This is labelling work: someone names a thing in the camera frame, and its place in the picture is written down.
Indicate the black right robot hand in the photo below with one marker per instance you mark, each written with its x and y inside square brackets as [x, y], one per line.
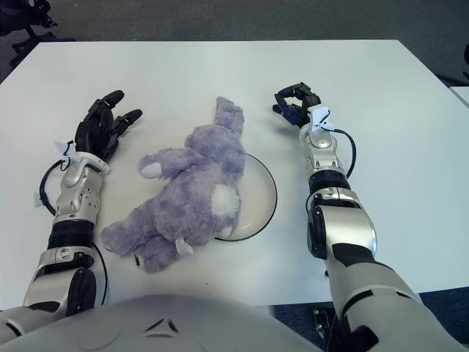
[297, 113]

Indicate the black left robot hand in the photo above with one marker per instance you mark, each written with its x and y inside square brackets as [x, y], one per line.
[95, 135]

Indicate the purple plush bunny doll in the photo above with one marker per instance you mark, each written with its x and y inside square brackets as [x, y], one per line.
[190, 190]

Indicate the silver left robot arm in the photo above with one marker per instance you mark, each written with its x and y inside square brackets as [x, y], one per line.
[73, 198]

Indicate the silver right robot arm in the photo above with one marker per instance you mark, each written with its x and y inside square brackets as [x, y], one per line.
[337, 220]

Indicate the white plate with black rim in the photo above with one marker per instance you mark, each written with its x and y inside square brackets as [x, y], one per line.
[260, 198]

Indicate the black office chair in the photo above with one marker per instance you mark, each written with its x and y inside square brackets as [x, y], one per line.
[18, 18]

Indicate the white side table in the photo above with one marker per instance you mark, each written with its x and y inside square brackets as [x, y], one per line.
[459, 96]

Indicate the grey robot torso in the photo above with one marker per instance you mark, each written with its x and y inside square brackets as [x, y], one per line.
[165, 330]

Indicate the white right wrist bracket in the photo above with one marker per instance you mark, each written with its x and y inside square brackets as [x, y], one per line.
[321, 115]

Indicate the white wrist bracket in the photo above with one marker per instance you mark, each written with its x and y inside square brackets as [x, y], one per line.
[321, 115]
[88, 161]

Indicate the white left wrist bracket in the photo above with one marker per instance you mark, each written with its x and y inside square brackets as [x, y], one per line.
[88, 161]

